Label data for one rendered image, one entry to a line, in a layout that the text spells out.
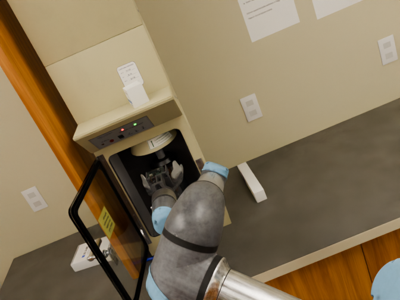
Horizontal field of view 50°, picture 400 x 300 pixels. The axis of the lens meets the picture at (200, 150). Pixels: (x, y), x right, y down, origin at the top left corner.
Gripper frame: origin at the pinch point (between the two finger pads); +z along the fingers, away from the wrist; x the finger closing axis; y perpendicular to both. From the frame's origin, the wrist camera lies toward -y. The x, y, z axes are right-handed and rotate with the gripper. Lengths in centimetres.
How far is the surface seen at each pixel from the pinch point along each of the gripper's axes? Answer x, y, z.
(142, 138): 0.3, 16.5, -3.3
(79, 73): 8.6, 43.6, -3.3
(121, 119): 1.4, 28.7, -14.8
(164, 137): -5.9, 12.3, 0.4
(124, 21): -10, 52, -3
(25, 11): 14, 65, -3
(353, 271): -46, -44, -31
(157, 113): -8.4, 24.8, -11.3
